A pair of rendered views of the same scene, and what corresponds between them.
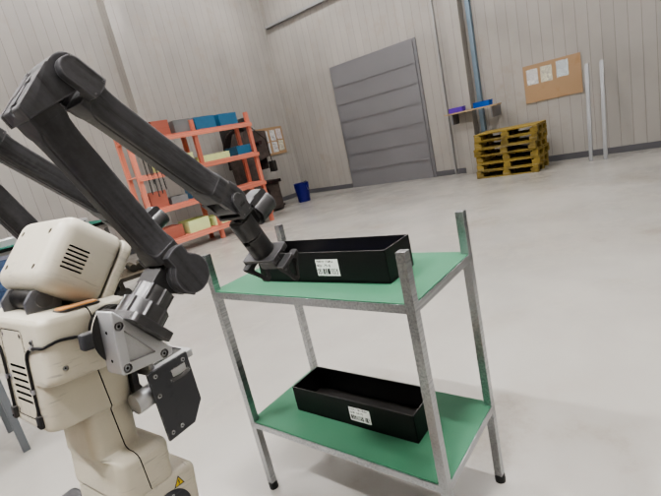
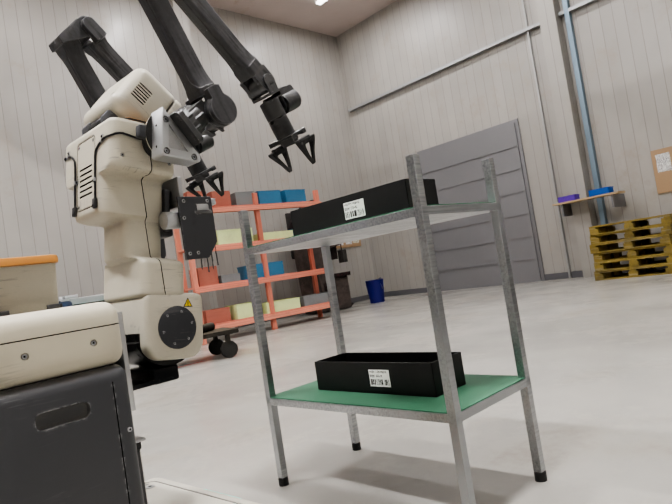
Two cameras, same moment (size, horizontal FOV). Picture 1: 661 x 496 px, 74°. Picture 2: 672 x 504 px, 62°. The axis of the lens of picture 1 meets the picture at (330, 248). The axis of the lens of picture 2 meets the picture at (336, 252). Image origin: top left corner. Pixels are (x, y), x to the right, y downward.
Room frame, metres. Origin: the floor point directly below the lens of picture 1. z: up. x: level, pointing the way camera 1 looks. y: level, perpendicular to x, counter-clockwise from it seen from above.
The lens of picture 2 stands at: (-0.51, -0.08, 0.80)
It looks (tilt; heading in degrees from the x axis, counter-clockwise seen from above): 2 degrees up; 6
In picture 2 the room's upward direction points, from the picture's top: 9 degrees counter-clockwise
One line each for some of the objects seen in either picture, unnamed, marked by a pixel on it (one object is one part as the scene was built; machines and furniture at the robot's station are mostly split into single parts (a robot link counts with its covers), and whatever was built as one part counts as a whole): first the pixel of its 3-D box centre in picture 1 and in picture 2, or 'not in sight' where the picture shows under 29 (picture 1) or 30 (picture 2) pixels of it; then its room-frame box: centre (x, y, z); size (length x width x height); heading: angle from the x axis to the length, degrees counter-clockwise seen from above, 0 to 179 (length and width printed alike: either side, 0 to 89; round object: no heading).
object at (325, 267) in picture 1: (330, 259); (359, 211); (1.55, 0.01, 1.01); 0.57 x 0.17 x 0.11; 52
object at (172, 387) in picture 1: (137, 378); (167, 225); (0.94, 0.50, 0.99); 0.28 x 0.16 x 0.22; 53
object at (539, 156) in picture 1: (510, 150); (639, 246); (8.88, -4.01, 0.44); 1.25 x 0.86 x 0.89; 49
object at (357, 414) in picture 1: (361, 400); (384, 372); (1.56, 0.01, 0.41); 0.57 x 0.17 x 0.11; 50
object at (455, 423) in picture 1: (353, 368); (378, 333); (1.56, 0.01, 0.55); 0.91 x 0.46 x 1.10; 50
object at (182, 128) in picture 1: (202, 179); (258, 259); (9.01, 2.21, 1.22); 2.72 x 0.71 x 2.44; 135
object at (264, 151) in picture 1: (256, 166); (322, 256); (11.33, 1.38, 1.18); 1.24 x 1.06 x 2.37; 139
